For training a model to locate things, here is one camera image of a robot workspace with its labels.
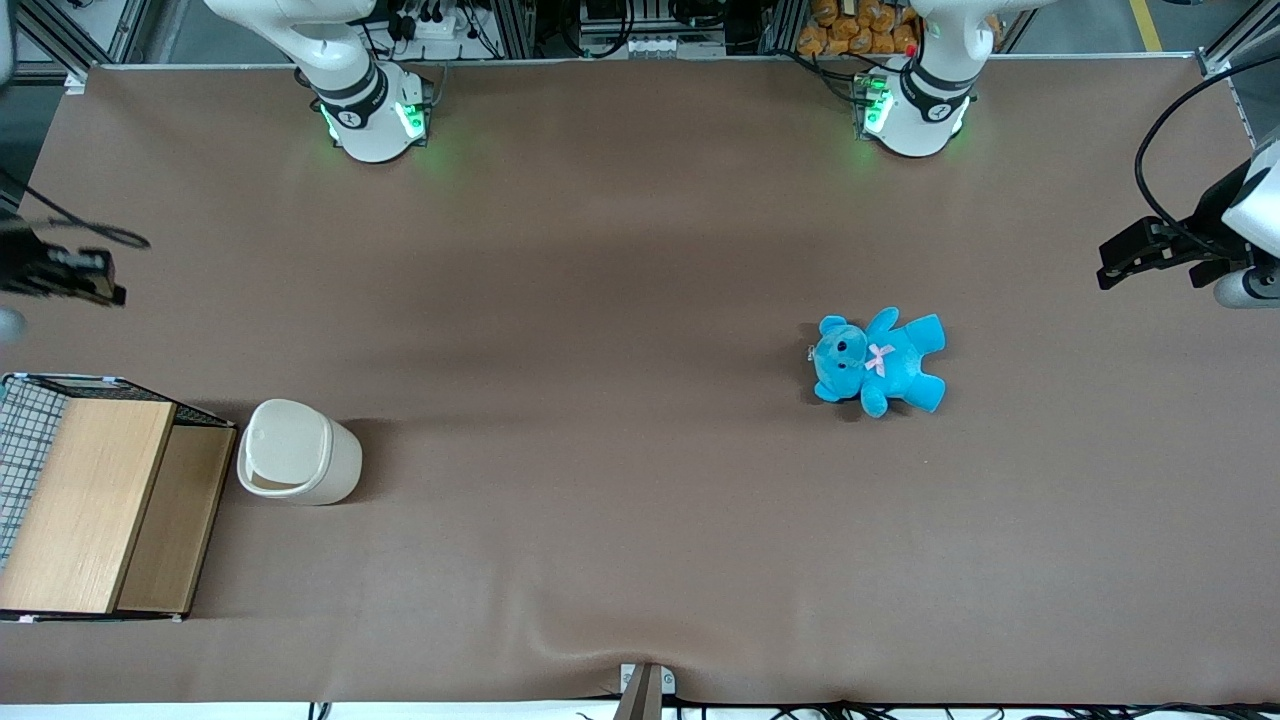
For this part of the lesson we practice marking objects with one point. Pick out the aluminium frame profile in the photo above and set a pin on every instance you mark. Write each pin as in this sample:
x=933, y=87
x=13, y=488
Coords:
x=1235, y=40
x=60, y=30

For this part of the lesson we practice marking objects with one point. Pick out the orange plush toys pile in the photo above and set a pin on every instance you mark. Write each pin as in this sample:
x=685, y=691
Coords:
x=850, y=30

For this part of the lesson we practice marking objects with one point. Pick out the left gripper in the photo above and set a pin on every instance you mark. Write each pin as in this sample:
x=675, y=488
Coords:
x=1203, y=236

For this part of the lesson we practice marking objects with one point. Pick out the brown table cloth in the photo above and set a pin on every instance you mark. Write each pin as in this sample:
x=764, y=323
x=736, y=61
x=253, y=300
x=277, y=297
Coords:
x=600, y=400

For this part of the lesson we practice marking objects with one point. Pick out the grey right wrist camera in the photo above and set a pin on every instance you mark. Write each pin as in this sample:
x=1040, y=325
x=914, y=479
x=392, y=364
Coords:
x=10, y=326

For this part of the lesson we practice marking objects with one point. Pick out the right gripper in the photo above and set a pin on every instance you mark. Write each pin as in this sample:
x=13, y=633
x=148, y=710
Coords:
x=22, y=266

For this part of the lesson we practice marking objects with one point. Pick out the cream swing trash can lid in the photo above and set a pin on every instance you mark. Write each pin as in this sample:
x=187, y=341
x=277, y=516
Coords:
x=290, y=445

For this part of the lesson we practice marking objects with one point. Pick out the blue teddy bear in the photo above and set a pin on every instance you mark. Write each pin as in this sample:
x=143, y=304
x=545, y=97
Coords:
x=895, y=360

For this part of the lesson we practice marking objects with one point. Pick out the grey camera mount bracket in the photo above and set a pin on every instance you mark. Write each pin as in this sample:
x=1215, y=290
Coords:
x=645, y=690

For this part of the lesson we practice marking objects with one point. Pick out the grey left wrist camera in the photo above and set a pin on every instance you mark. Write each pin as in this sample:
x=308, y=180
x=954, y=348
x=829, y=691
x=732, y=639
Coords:
x=1250, y=290

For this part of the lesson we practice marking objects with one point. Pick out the cream round trash can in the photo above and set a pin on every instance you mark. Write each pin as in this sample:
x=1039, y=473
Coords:
x=340, y=465

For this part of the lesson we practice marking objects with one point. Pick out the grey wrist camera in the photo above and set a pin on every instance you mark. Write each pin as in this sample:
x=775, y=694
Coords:
x=10, y=326
x=1250, y=290

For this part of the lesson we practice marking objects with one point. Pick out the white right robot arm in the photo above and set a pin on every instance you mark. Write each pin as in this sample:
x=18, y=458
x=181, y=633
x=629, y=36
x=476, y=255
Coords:
x=365, y=110

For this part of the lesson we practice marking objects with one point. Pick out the white power strip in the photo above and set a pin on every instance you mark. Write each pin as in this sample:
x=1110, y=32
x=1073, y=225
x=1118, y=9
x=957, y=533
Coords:
x=440, y=25

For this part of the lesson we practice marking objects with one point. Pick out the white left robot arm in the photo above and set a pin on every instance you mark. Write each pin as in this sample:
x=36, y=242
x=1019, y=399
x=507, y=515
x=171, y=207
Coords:
x=920, y=110

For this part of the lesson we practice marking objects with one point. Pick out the light wooden shelf board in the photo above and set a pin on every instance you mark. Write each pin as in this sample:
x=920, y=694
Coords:
x=85, y=500

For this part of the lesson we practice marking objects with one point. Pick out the dark wooden shelf board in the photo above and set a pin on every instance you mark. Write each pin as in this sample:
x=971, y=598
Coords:
x=175, y=520

